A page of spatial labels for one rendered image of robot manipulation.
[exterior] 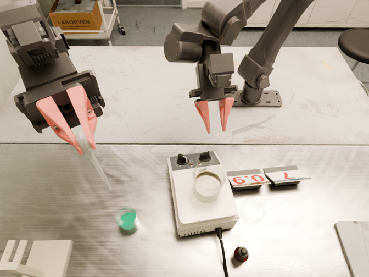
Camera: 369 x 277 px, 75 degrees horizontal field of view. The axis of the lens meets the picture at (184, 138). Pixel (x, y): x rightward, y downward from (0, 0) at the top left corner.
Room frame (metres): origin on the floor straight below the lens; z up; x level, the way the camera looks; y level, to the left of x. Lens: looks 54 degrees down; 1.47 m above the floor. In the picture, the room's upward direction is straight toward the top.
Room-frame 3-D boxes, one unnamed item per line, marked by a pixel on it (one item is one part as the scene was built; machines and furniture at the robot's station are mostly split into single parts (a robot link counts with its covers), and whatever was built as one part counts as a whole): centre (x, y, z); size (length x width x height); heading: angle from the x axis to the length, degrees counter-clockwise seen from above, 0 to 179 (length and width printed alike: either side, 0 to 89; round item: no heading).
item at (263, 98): (0.58, -0.21, 0.94); 0.20 x 0.07 x 0.08; 90
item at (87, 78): (0.26, 0.18, 1.22); 0.10 x 0.07 x 0.07; 123
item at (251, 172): (0.28, -0.16, 0.92); 0.09 x 0.06 x 0.04; 96
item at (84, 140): (0.17, 0.12, 1.22); 0.01 x 0.01 x 0.04; 33
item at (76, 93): (0.20, 0.15, 1.22); 0.09 x 0.07 x 0.07; 33
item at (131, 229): (0.17, 0.12, 0.93); 0.04 x 0.04 x 0.06
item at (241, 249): (0.10, -0.11, 0.93); 0.03 x 0.03 x 0.07
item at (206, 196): (0.21, -0.05, 1.03); 0.07 x 0.06 x 0.08; 59
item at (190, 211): (0.21, -0.04, 0.98); 0.12 x 0.12 x 0.01; 9
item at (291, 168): (0.29, -0.26, 0.92); 0.09 x 0.06 x 0.04; 96
